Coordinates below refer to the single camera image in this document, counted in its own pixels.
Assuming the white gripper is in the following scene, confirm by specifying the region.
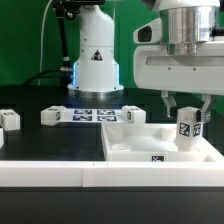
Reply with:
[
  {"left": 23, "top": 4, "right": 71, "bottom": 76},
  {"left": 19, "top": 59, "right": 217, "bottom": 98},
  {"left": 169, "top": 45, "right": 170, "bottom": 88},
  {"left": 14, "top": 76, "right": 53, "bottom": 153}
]
[{"left": 133, "top": 43, "right": 224, "bottom": 123}]

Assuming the white square tabletop part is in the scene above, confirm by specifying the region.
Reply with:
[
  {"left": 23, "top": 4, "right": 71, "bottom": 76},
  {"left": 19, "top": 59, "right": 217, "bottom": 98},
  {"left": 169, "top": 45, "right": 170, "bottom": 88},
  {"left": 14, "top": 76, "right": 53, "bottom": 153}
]
[{"left": 101, "top": 124, "right": 215, "bottom": 162}]

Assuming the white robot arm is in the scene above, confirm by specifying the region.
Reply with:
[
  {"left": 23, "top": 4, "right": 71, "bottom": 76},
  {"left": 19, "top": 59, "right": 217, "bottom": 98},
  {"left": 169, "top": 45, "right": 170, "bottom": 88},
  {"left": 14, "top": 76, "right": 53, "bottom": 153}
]
[{"left": 70, "top": 0, "right": 224, "bottom": 122}]

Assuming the marker sheet on table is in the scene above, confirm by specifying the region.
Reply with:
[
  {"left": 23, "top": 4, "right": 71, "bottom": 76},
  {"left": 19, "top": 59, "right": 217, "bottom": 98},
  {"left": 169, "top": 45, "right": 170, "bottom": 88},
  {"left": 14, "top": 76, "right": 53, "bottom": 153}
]
[{"left": 61, "top": 108, "right": 125, "bottom": 123}]

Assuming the white part at left edge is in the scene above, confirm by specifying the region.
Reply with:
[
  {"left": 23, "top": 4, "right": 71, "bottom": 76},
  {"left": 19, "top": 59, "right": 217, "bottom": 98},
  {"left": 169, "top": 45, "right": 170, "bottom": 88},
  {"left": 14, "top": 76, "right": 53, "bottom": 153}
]
[{"left": 0, "top": 128, "right": 4, "bottom": 148}]

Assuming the white fence right wall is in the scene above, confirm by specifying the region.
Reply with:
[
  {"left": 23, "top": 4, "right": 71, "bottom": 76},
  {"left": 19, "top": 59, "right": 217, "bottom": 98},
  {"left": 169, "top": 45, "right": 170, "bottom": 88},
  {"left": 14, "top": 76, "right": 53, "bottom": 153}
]
[{"left": 200, "top": 139, "right": 224, "bottom": 162}]

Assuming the white fence wall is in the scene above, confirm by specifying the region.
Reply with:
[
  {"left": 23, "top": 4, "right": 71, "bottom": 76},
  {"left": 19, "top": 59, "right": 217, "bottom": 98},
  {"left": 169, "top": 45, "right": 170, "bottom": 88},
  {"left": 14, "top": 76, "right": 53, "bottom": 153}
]
[
  {"left": 200, "top": 139, "right": 224, "bottom": 162},
  {"left": 0, "top": 161, "right": 224, "bottom": 187}
]

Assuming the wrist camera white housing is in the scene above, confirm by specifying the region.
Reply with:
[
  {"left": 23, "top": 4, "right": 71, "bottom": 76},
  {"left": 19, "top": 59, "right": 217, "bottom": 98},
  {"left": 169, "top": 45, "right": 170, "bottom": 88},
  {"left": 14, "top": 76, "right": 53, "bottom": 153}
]
[{"left": 133, "top": 18, "right": 163, "bottom": 44}]

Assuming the black cable bundle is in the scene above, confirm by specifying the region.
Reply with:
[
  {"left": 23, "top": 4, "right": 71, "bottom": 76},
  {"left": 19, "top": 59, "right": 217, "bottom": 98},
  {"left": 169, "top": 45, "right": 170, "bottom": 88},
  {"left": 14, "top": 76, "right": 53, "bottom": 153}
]
[{"left": 22, "top": 66, "right": 74, "bottom": 86}]

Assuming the white cable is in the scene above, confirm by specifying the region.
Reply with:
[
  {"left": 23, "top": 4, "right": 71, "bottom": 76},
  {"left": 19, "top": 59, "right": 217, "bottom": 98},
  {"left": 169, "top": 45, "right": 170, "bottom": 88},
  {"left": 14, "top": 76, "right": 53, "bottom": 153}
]
[{"left": 37, "top": 0, "right": 54, "bottom": 87}]

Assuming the white fence front wall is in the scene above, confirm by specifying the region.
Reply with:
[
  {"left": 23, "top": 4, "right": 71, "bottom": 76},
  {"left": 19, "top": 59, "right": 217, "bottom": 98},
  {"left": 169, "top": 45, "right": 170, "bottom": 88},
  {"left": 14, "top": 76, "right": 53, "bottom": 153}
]
[{"left": 0, "top": 161, "right": 224, "bottom": 187}]

